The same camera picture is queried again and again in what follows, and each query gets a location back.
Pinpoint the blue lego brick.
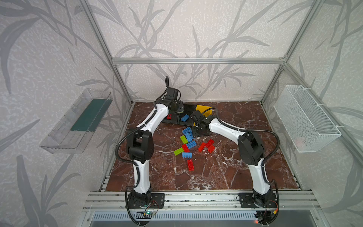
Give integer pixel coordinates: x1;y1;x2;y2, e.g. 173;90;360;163
186;141;197;149
182;152;192;159
181;114;190;122
182;127;193;136

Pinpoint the blue lego brick top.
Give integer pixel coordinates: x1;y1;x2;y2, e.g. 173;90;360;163
181;114;190;122

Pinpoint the green lego brick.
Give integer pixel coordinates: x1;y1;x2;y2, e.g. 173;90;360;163
174;148;184;156
180;135;189;144

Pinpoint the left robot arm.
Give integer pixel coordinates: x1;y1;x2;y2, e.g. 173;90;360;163
114;87;183;198

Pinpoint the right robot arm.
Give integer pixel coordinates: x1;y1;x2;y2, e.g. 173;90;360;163
191;110;280;203

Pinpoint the blue lego brick vertical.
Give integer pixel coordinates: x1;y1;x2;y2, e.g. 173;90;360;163
185;132;194;142

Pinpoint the red lego brick pair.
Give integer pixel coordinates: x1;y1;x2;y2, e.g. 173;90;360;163
198;140;214;152

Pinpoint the yellow bin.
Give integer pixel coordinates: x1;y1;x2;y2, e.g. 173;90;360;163
191;105;213;126

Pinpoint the middle black bin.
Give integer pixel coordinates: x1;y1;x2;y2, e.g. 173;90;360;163
177;104;196;127

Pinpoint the black bin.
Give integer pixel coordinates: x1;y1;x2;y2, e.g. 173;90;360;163
177;104;196;127
162;107;182;124

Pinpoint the left black bin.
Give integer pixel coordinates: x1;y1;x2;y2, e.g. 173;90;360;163
162;107;182;124

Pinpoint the red lego brick small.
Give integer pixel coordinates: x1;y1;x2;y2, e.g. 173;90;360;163
208;145;215;154

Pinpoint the blue lego brick front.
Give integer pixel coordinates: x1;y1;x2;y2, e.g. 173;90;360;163
182;152;192;159

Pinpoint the green lego brick front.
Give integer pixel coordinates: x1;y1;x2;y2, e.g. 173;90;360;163
174;148;184;156

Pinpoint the red lego brick front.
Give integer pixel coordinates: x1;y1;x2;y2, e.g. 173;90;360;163
187;159;194;171

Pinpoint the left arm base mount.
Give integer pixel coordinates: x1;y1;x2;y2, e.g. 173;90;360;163
127;193;165;209

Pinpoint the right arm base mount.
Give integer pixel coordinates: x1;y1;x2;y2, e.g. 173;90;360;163
237;191;279;209

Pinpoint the clear plastic wall tray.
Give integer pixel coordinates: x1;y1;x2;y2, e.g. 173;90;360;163
40;89;113;154

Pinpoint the white wire basket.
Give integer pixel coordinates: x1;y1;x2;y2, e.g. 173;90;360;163
274;85;341;153

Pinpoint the aluminium front rail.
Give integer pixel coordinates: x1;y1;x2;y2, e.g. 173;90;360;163
82;190;320;211

